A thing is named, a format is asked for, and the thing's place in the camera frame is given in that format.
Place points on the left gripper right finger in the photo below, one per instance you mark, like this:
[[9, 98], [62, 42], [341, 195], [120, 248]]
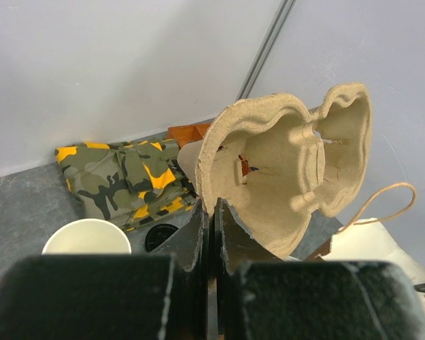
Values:
[[260, 296]]

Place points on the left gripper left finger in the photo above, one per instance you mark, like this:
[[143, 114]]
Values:
[[159, 295]]

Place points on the stack of paper cups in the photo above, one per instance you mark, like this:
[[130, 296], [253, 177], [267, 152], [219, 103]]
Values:
[[88, 236]]

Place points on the camouflage folded cloth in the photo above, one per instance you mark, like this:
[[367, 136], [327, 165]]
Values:
[[130, 184]]

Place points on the orange compartment tray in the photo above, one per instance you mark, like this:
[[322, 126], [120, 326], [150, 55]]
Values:
[[186, 134]]

